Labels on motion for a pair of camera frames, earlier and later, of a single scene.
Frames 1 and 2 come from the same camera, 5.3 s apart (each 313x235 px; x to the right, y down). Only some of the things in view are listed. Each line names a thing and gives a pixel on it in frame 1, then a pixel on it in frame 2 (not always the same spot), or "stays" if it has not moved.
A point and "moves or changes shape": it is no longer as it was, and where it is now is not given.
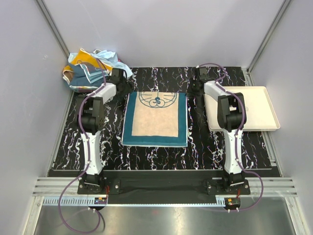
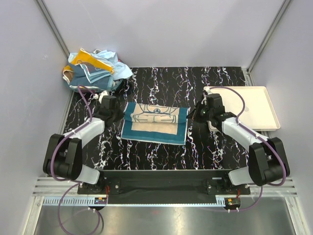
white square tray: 261,115 stays
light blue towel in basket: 108,57 stays
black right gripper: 189,91 to 194,113
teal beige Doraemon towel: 155,119 moves or changes shape
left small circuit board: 100,200 stays
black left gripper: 127,89 to 120,116
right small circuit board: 231,201 stays
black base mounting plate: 165,187 stays
